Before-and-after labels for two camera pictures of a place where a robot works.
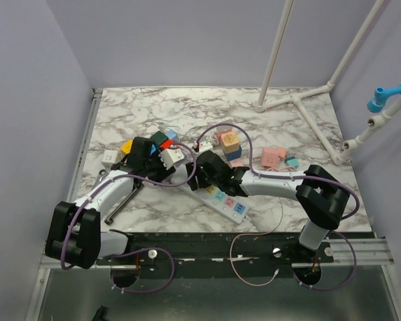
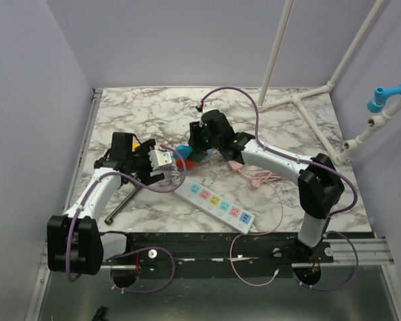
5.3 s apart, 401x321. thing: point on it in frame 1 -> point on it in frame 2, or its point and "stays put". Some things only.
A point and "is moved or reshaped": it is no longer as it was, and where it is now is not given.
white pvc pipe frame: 373,123 stays put
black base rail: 215,252 stays put
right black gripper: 190,168 -> 195,140
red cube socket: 166,144 is moved or reshaped
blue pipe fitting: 375,104 stays put
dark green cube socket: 158,138 is moved or reshaped
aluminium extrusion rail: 369,251 stays put
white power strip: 232,207 is moved or reshaped
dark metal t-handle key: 110,219 stays put
